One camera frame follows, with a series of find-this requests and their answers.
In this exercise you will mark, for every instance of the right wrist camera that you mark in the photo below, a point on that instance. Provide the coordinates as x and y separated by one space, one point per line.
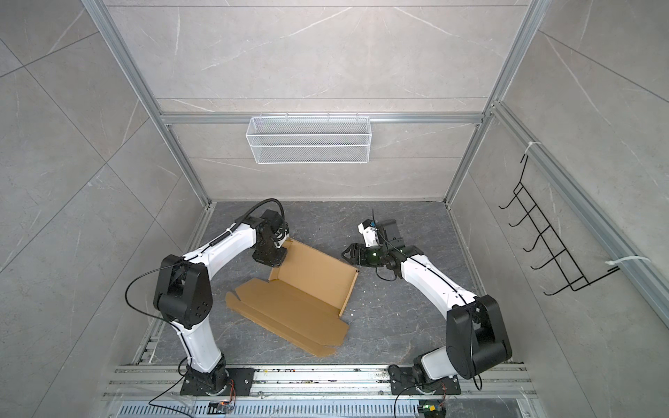
381 233

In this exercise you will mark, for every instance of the white cable duct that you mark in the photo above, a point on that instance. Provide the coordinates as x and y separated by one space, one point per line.
286 408

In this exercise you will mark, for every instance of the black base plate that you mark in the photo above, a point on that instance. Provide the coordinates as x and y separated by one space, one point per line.
404 382
240 381

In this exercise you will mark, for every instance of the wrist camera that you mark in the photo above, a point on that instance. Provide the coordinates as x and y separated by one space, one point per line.
274 226
381 233

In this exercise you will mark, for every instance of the aluminium mounting rail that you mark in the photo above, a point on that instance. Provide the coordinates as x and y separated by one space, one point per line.
274 382

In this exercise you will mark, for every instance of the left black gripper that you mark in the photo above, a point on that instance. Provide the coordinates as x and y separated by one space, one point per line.
274 262

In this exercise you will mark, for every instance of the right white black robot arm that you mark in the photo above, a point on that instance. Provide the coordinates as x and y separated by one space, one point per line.
476 337

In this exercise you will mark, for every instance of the black wire hook rack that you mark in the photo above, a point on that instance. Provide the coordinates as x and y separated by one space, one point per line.
571 275

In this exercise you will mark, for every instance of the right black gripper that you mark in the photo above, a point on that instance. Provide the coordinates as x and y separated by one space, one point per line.
359 254

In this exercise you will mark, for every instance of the white wire mesh basket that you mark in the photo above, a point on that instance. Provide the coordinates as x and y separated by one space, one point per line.
294 140

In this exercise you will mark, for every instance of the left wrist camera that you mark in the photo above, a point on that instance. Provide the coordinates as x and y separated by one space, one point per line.
274 226

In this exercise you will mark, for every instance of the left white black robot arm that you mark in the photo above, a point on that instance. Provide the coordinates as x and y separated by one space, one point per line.
184 297

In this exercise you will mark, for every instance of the brown cardboard box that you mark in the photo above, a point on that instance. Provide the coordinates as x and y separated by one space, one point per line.
302 301

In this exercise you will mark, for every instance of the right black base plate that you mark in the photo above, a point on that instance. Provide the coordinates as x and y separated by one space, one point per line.
404 382

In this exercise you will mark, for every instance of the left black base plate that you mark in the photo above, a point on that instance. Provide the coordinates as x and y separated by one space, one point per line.
240 381

